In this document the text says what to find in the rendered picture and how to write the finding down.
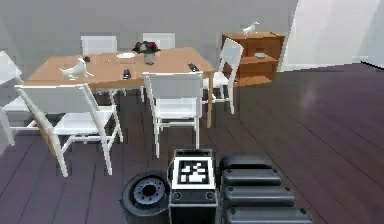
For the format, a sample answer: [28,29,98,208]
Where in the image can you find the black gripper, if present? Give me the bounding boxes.
[119,170,172,224]

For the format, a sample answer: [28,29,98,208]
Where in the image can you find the white dining chair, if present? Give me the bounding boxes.
[13,83,124,178]
[202,37,245,115]
[142,71,205,159]
[0,50,38,148]
[80,35,119,56]
[142,32,176,50]

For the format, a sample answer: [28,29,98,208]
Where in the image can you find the brown wooden dining table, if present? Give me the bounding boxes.
[23,46,217,130]

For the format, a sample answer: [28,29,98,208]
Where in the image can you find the white bird statue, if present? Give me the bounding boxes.
[241,21,260,35]
[58,57,95,81]

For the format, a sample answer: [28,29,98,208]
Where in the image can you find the red flowers in white vase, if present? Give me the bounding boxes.
[132,40,162,66]

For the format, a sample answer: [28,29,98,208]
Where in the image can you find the brown wooden shelf unit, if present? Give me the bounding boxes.
[221,31,286,88]

